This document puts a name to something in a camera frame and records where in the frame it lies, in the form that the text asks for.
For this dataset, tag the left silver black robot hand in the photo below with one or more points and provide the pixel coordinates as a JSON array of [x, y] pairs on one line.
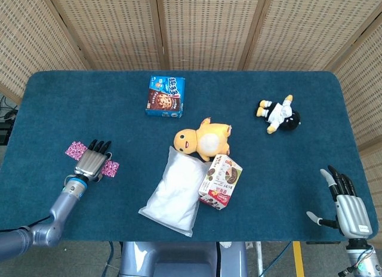
[[91, 163]]

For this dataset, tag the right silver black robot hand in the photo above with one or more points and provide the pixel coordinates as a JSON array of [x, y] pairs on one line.
[[355, 215]]

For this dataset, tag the pink patterned square card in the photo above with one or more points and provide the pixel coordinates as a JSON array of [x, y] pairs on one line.
[[112, 169], [74, 150]]

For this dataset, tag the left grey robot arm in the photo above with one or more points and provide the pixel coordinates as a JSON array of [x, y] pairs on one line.
[[59, 205]]

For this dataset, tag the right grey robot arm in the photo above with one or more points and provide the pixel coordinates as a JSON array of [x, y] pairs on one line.
[[358, 259]]

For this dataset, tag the white plastic bag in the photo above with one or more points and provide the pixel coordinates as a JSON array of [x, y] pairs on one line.
[[176, 196]]

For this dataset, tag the blue chocolate cookie box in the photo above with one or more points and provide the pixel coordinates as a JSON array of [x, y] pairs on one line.
[[164, 98]]

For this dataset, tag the white metal stand leg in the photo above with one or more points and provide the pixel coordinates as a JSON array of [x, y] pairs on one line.
[[259, 259]]

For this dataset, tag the yellow plush dinosaur toy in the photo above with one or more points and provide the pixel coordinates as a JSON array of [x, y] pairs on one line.
[[209, 139]]

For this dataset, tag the black penguin plush toy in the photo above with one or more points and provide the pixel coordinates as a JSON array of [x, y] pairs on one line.
[[280, 113]]

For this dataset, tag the grey robot torso base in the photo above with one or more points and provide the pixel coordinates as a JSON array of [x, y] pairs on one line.
[[179, 259]]

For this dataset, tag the white red snack box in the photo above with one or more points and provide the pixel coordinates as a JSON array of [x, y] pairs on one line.
[[222, 175]]

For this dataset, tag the woven bamboo folding screen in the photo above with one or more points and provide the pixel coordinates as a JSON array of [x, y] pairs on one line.
[[206, 29]]

